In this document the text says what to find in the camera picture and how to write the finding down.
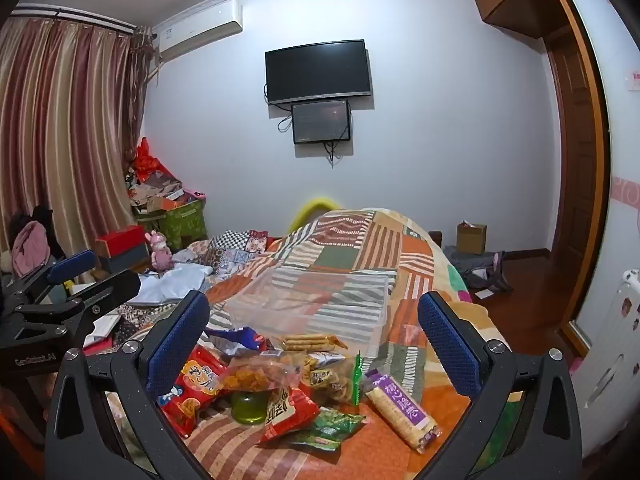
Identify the striped curtain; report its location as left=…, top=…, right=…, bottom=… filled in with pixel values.
left=0, top=15, right=151, bottom=281

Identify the blue white snack packet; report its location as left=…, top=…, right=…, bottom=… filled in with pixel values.
left=202, top=326, right=268, bottom=356

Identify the red plastic bag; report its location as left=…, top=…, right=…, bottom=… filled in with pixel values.
left=132, top=137, right=163, bottom=181

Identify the orange ball snack packet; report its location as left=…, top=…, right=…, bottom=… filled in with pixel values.
left=220, top=355, right=301, bottom=396

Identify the white air conditioner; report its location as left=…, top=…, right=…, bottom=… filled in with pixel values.
left=151, top=0, right=244, bottom=63

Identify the egg roll packet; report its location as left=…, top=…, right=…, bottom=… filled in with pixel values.
left=277, top=334, right=348, bottom=352

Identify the purple rice cracker packet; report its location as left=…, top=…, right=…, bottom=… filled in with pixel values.
left=365, top=372, right=441, bottom=453

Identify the curtain rail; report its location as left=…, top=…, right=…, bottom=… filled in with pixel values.
left=10, top=5, right=138, bottom=31

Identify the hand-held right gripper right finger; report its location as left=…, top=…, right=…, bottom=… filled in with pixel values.
left=417, top=291, right=583, bottom=480

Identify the brown cardboard box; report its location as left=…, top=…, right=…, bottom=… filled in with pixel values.
left=456, top=221, right=488, bottom=255

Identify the yellow hoop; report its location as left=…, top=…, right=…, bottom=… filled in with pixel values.
left=290, top=197, right=343, bottom=233

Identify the light blue cloth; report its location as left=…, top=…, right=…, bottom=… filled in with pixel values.
left=130, top=262, right=216, bottom=306

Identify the green jelly cup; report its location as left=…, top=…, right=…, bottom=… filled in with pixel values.
left=230, top=390, right=270, bottom=423

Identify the pink plush toy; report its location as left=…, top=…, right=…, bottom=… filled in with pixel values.
left=145, top=230, right=175, bottom=273

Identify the green snack packet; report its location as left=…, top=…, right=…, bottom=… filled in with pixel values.
left=290, top=407, right=366, bottom=451

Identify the small red snack packet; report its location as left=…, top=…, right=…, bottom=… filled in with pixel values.
left=257, top=385, right=321, bottom=443

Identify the small black monitor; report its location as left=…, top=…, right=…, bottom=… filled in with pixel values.
left=291, top=100, right=351, bottom=145

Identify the pink cloth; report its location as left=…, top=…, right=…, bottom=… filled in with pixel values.
left=11, top=220, right=51, bottom=278

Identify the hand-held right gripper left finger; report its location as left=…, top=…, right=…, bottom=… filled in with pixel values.
left=45, top=290, right=213, bottom=480

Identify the thin green sachet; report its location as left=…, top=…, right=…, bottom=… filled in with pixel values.
left=351, top=352, right=363, bottom=406

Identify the wooden door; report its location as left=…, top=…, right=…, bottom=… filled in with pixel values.
left=542, top=0, right=613, bottom=356

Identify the red box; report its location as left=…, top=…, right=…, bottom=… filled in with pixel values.
left=95, top=225, right=151, bottom=273

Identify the green storage box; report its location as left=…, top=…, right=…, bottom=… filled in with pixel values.
left=135, top=195, right=208, bottom=251

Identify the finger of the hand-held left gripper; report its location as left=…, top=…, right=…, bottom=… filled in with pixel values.
left=20, top=250, right=98, bottom=305
left=65, top=270, right=142, bottom=322

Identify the grey bag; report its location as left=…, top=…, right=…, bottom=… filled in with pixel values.
left=442, top=245, right=513, bottom=293

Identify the black wall television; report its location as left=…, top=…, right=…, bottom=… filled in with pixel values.
left=264, top=39, right=373, bottom=107

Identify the clear plastic container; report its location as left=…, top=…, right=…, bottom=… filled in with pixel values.
left=223, top=267, right=398, bottom=356

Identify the yellow mixed snack packet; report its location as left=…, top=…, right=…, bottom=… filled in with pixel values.
left=300, top=352, right=358, bottom=403

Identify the black cloth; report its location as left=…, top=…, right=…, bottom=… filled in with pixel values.
left=10, top=205, right=66, bottom=261

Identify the checkered cloth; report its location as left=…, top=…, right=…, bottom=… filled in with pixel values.
left=207, top=230, right=271, bottom=261

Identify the large red snack packet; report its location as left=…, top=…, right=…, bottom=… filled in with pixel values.
left=159, top=345, right=226, bottom=438

